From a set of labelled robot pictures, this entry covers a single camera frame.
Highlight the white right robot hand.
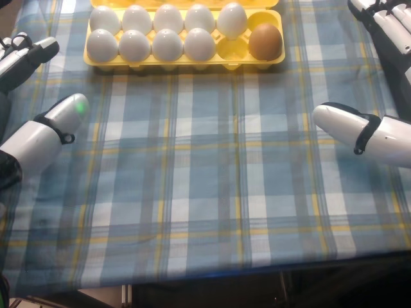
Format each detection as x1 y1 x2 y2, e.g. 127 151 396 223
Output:
347 0 411 76

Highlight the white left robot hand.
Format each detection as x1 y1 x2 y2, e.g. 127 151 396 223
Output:
0 31 60 94

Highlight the brown egg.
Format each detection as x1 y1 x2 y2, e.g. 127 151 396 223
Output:
249 22 284 62

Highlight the yellow plastic egg carton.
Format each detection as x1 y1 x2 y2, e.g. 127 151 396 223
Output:
83 0 286 71

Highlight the blue plaid tablecloth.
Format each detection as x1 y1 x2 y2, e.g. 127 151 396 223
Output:
0 0 411 298

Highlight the silver metal table leg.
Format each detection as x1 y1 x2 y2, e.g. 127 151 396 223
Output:
119 284 133 308

